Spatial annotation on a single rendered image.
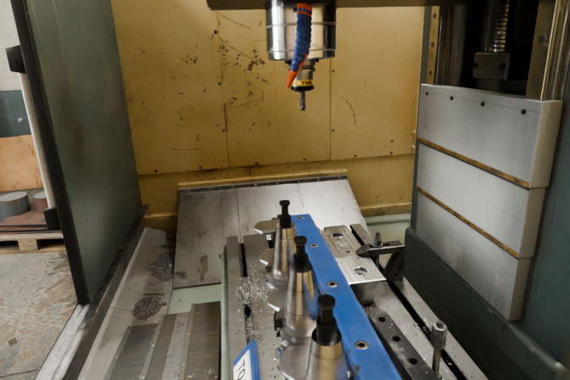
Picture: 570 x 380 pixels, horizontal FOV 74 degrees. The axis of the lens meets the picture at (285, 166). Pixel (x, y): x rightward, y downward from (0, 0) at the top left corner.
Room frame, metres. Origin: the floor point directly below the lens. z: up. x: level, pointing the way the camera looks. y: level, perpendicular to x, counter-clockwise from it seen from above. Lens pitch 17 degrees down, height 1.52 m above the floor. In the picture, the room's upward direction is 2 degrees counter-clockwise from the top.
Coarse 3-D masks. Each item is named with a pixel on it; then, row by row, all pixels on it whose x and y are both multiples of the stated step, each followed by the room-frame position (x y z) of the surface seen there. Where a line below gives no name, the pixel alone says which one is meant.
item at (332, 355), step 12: (312, 336) 0.27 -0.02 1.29; (312, 348) 0.26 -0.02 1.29; (324, 348) 0.25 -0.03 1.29; (336, 348) 0.25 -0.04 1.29; (312, 360) 0.26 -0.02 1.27; (324, 360) 0.25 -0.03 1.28; (336, 360) 0.25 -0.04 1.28; (312, 372) 0.26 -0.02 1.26; (324, 372) 0.25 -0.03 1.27; (336, 372) 0.25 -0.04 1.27
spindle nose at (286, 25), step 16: (336, 0) 0.87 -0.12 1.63; (272, 16) 0.85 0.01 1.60; (288, 16) 0.83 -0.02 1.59; (320, 16) 0.83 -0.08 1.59; (336, 16) 0.87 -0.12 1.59; (272, 32) 0.85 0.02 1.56; (288, 32) 0.83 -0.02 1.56; (320, 32) 0.83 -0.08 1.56; (336, 32) 0.87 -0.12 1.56; (272, 48) 0.86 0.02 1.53; (288, 48) 0.83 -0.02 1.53; (320, 48) 0.83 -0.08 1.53; (336, 48) 0.87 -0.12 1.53
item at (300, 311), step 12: (288, 276) 0.37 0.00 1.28; (300, 276) 0.36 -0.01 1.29; (312, 276) 0.37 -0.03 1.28; (288, 288) 0.37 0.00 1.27; (300, 288) 0.36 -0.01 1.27; (312, 288) 0.36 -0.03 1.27; (288, 300) 0.36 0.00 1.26; (300, 300) 0.36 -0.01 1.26; (312, 300) 0.36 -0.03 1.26; (288, 312) 0.36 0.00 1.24; (300, 312) 0.36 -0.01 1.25; (312, 312) 0.36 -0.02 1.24; (288, 324) 0.36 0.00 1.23; (300, 324) 0.35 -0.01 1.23; (312, 324) 0.36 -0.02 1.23
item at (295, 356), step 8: (296, 344) 0.34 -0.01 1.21; (304, 344) 0.34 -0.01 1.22; (288, 352) 0.33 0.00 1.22; (296, 352) 0.33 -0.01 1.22; (304, 352) 0.33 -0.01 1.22; (344, 352) 0.33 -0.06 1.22; (280, 360) 0.32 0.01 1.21; (288, 360) 0.32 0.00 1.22; (296, 360) 0.32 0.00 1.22; (304, 360) 0.32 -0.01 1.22; (280, 368) 0.31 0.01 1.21; (288, 368) 0.31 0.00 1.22; (296, 368) 0.31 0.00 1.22; (304, 368) 0.31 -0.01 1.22; (288, 376) 0.30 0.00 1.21; (296, 376) 0.30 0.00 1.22; (352, 376) 0.30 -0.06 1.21
